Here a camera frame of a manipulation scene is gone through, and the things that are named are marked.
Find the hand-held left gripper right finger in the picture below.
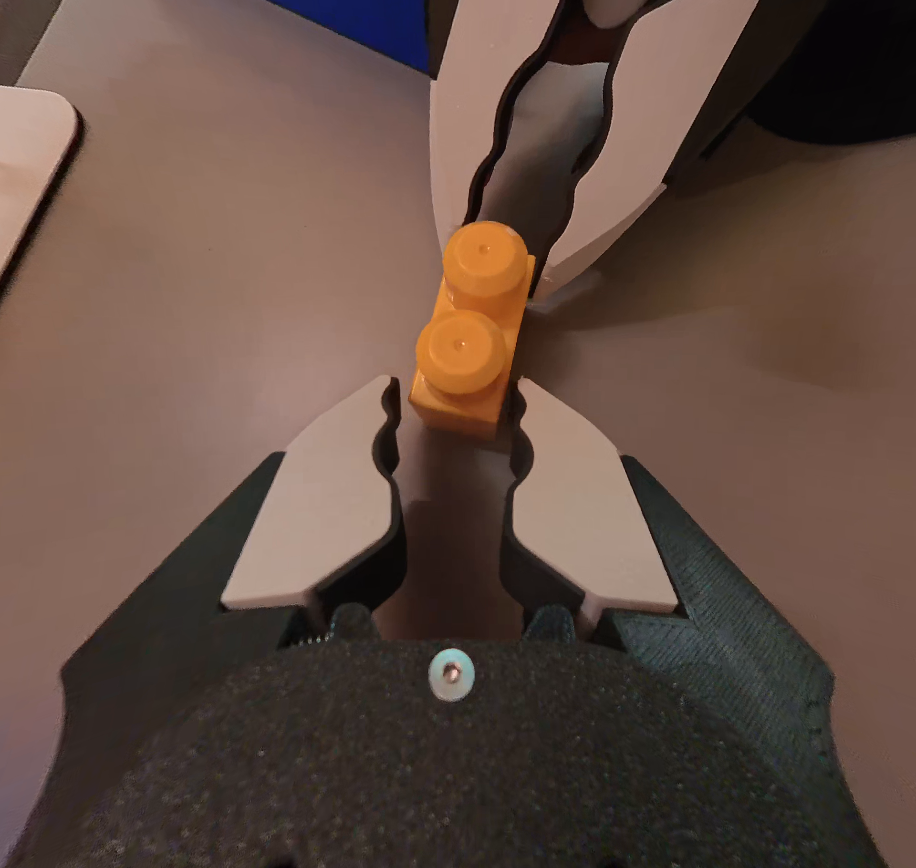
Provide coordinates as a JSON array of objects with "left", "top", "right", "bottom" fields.
[{"left": 501, "top": 376, "right": 679, "bottom": 640}]

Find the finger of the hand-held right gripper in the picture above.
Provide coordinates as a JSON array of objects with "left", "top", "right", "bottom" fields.
[
  {"left": 428, "top": 0, "right": 571, "bottom": 239},
  {"left": 540, "top": 0, "right": 762, "bottom": 291}
]

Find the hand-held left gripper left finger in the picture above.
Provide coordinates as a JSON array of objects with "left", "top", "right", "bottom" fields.
[{"left": 220, "top": 374, "right": 409, "bottom": 640}]

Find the yellow two-stud block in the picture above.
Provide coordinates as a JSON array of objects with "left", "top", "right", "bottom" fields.
[{"left": 408, "top": 220, "right": 538, "bottom": 447}]

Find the white stand with wooden board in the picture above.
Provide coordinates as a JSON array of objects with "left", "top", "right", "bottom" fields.
[{"left": 0, "top": 84, "right": 81, "bottom": 289}]

